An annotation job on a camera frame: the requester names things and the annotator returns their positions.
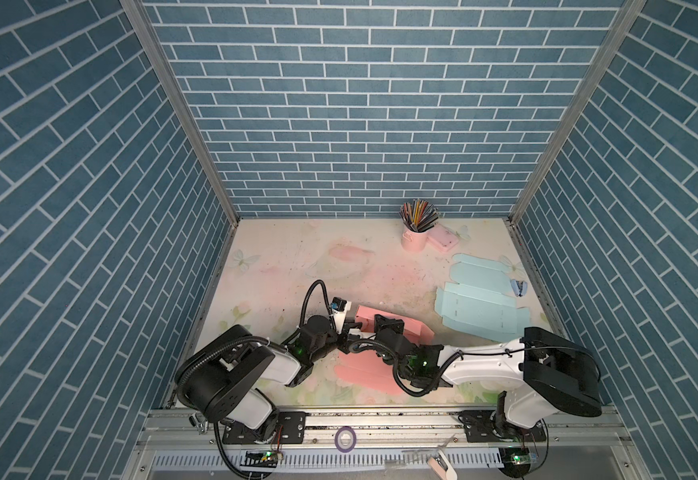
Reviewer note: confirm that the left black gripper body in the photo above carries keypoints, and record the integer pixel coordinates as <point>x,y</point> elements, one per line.
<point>331,340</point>

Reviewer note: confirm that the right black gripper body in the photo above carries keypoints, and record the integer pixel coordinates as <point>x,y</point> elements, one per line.
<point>404,374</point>

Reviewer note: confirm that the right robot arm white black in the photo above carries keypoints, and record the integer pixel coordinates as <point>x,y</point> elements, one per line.
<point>540,374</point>

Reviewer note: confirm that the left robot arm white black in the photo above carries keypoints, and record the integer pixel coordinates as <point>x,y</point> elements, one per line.
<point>219,382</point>

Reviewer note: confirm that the light blue flat paper box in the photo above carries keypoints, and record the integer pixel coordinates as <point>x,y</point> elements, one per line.
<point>478,299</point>

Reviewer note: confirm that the pink metal pencil cup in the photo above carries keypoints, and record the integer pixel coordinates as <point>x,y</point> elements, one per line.
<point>413,241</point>

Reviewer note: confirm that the pink pencil case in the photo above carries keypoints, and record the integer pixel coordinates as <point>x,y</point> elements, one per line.
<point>442,239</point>

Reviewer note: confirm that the coloured pencils bundle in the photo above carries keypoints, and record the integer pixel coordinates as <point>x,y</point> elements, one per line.
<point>419,216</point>

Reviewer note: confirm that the small blue clip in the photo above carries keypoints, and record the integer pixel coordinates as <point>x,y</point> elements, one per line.
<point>519,287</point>

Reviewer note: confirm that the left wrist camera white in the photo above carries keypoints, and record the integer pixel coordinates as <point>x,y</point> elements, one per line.
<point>344,314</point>

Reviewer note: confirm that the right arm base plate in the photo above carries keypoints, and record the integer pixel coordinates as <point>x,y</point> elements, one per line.
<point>482,426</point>

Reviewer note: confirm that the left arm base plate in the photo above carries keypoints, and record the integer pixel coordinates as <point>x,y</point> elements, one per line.
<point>286,428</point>

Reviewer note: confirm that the white tool on rail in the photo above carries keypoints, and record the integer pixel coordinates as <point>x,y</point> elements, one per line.
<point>437,460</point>

